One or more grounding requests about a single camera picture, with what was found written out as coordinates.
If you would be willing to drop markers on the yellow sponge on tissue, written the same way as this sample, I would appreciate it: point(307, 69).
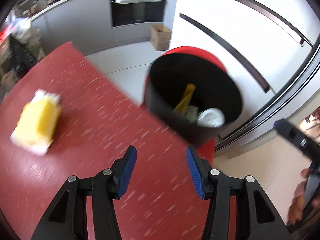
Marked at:
point(37, 123)

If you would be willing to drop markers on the light green spray can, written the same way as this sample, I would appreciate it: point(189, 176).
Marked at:
point(211, 118)

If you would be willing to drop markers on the black plastic bag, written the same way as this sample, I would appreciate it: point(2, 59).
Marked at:
point(21, 59)

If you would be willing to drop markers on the small cardboard box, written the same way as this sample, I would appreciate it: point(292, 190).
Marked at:
point(160, 36)

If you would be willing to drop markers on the red plastic chair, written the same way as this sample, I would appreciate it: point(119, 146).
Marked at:
point(207, 151)

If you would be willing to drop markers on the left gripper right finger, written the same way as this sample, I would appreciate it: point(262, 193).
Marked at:
point(256, 216)

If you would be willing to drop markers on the black trash bin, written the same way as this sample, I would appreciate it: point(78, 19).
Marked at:
point(168, 78)

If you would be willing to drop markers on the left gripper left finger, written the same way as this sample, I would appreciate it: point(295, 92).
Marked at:
point(66, 215)

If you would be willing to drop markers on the white plastic bag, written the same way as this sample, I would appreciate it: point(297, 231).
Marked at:
point(20, 28)

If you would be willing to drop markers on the black built-in oven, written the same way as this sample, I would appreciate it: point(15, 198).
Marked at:
point(125, 12)

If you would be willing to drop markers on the white refrigerator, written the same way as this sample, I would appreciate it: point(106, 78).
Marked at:
point(270, 48)

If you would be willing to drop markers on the green drink bottle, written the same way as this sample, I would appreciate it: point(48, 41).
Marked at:
point(191, 114)

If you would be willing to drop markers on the grey lower cabinets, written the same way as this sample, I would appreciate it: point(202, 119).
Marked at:
point(85, 23)

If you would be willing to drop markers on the person's right hand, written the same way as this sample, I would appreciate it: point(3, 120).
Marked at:
point(296, 209)

